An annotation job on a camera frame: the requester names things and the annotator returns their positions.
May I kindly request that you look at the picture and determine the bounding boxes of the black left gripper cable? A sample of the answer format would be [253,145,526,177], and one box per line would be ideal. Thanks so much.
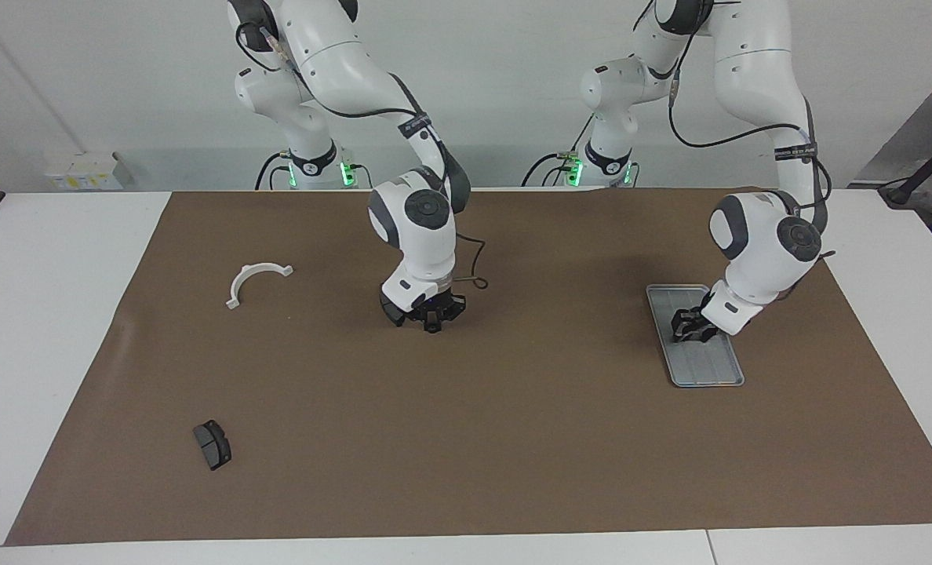
[635,0,836,260]

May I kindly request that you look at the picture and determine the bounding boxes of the silver metal tray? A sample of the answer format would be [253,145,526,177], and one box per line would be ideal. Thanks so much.
[645,283,746,388]

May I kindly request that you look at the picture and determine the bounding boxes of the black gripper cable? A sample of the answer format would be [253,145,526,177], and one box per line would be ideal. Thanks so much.
[235,20,489,290]
[635,0,836,260]

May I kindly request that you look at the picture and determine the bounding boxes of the white wall socket box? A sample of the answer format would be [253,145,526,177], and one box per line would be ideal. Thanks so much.
[45,151,133,191]

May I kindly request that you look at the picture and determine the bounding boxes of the black base power cable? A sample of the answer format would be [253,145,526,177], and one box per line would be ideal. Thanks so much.
[522,116,594,188]
[254,151,290,191]

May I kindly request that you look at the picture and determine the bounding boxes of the black stand pole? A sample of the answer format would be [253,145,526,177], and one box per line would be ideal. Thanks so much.
[878,126,932,209]

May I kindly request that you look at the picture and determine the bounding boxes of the brown table mat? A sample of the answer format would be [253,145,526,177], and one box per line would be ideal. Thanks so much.
[5,187,932,547]

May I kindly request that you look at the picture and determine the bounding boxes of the stacked grey brake pads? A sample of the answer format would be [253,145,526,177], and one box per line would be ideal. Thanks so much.
[192,420,232,472]

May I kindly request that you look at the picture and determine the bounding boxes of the white curved plastic bracket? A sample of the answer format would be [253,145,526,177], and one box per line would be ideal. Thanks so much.
[225,263,294,310]

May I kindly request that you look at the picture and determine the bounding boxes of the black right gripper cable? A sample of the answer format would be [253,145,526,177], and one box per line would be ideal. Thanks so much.
[235,20,489,290]

